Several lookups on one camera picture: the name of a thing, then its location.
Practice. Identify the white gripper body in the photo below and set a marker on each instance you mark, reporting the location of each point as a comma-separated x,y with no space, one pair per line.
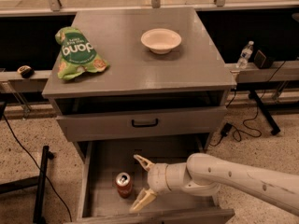
156,177

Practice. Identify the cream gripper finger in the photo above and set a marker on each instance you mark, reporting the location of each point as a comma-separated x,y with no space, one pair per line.
145,163
144,198

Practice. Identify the red coke can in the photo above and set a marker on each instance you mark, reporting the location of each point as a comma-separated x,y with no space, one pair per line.
124,184

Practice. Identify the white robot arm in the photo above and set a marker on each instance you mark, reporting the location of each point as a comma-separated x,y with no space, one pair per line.
202,175

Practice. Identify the open bottom grey drawer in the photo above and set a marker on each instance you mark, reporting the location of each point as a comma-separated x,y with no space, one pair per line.
100,203

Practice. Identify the grey drawer cabinet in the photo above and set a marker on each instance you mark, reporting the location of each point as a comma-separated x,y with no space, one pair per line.
190,76

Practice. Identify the black metal stand left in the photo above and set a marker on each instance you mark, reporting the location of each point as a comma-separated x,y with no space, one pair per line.
39,181

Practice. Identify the black stand leg right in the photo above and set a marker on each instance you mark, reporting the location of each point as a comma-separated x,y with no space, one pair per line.
253,95

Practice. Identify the white bowl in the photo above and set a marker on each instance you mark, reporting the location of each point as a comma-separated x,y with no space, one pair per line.
160,40

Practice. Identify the green chip bag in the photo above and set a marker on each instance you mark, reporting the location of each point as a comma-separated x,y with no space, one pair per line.
78,55

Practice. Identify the clear plastic water bottle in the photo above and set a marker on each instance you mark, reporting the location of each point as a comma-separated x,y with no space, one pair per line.
245,55

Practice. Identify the small black box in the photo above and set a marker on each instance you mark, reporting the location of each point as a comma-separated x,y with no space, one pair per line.
262,61

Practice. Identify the black tape measure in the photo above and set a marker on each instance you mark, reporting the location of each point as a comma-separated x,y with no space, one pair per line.
25,71

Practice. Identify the grey drawer with black handle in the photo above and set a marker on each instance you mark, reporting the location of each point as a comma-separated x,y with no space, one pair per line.
131,124

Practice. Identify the black power adapter with cable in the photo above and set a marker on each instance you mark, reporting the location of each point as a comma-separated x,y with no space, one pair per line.
227,127

